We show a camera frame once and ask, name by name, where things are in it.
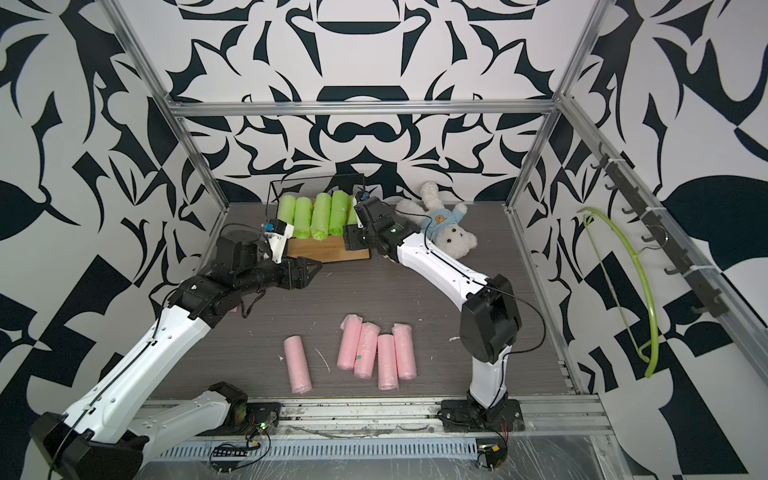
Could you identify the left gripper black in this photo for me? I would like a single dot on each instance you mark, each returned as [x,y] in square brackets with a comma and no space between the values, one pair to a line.
[291,281]

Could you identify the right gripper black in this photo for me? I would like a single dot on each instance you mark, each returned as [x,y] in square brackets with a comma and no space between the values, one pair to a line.
[352,237]

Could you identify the green trash bag roll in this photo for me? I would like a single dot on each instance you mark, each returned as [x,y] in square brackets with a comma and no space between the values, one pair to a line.
[303,217]
[287,208]
[339,212]
[352,218]
[319,226]

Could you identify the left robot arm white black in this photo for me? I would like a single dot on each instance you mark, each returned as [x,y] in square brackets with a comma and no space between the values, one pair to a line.
[101,436]

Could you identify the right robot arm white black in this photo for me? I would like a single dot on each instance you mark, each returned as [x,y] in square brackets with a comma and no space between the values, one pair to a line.
[489,310]

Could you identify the pink trash bag roll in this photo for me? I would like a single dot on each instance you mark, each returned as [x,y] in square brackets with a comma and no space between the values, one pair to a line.
[351,328]
[388,378]
[298,370]
[366,350]
[404,351]

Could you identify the white teddy bear blue shirt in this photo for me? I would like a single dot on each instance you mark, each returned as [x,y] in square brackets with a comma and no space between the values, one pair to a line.
[440,223]

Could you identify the green plastic hanger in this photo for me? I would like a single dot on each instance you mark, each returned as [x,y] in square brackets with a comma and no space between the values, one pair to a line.
[648,352]

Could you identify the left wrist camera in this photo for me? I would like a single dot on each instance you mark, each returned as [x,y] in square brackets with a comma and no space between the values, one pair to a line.
[277,234]

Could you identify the wooden wire shelf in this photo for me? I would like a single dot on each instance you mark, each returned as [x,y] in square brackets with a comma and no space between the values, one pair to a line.
[332,249]

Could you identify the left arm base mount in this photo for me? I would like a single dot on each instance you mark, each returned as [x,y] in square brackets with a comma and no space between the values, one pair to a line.
[246,417]

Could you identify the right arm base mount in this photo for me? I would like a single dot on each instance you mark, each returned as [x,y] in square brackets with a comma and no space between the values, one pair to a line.
[467,415]

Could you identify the black wall hook rack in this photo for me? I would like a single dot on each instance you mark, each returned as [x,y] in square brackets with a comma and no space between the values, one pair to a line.
[666,235]

